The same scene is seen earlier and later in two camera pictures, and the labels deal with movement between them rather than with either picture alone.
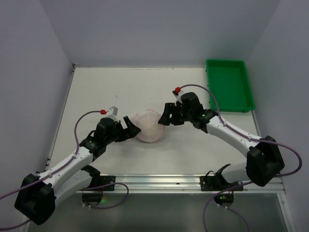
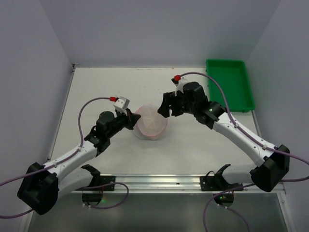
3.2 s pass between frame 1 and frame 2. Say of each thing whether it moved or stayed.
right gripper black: moved
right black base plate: stayed
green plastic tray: stayed
